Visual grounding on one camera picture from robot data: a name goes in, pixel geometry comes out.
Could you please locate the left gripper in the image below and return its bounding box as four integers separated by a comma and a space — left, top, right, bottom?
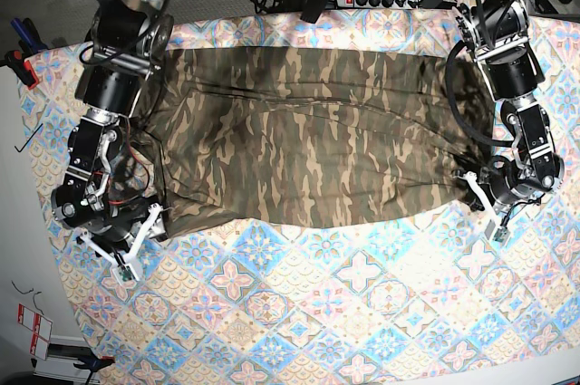
452, 155, 544, 243

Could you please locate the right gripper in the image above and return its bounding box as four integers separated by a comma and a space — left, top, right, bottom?
76, 201, 168, 284

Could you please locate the camouflage T-shirt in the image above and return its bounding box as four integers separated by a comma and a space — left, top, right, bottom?
130, 47, 494, 236

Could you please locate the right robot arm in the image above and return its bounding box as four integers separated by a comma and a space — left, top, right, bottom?
51, 0, 173, 284

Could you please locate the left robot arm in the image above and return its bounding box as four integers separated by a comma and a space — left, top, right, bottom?
445, 0, 565, 243

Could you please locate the patterned tile tablecloth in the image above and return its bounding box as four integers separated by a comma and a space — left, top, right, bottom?
45, 17, 579, 384

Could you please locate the red white label tag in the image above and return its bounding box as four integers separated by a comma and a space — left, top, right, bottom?
17, 303, 53, 361

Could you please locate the black orange bottom clamp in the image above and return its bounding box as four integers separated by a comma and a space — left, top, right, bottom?
73, 355, 115, 385

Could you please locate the black hex key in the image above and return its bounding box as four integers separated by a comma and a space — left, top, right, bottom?
14, 123, 44, 154

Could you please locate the red black clamp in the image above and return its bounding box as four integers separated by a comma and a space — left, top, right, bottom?
1, 50, 39, 90

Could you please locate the white power strip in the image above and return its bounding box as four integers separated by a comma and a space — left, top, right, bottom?
335, 0, 421, 9

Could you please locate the blue clamp handle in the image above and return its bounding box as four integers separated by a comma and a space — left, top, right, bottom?
10, 18, 49, 54

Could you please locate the black center bracket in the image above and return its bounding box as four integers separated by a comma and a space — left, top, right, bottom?
299, 0, 337, 24

